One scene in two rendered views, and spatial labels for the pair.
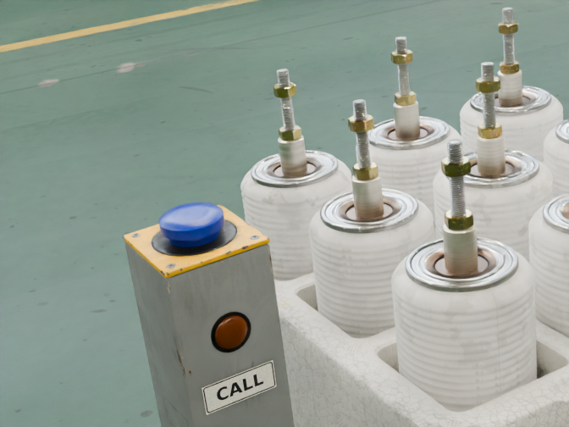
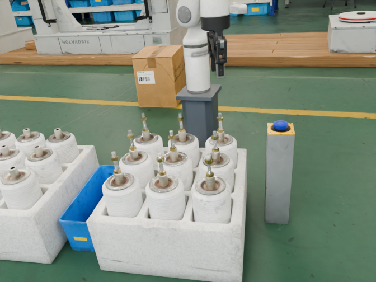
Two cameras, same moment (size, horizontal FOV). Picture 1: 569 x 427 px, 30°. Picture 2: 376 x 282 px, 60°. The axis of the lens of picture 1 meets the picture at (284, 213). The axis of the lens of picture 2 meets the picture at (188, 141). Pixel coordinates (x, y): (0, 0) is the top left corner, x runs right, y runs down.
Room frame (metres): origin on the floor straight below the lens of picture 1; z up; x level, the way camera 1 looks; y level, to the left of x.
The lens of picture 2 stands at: (1.38, 0.36, 0.72)
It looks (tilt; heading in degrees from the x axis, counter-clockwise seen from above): 28 degrees down; 219
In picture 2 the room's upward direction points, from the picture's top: 6 degrees counter-clockwise
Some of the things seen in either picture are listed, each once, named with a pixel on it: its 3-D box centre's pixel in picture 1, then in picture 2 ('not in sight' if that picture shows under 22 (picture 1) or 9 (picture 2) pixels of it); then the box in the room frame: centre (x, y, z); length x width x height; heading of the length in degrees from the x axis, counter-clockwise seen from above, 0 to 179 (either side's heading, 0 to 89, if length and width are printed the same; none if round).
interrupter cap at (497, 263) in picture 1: (461, 264); (221, 140); (0.64, -0.11, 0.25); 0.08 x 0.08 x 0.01
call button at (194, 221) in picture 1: (193, 228); (280, 126); (0.60, 0.06, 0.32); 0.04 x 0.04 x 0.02
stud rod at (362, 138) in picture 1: (363, 148); (215, 144); (0.74, -0.06, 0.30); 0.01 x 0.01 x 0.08
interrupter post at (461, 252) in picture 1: (460, 246); (220, 136); (0.64, -0.11, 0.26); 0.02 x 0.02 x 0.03
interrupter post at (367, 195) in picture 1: (367, 196); (215, 156); (0.74, -0.06, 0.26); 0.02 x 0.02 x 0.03
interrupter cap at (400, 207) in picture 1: (369, 211); (216, 160); (0.74, -0.06, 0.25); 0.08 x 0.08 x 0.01
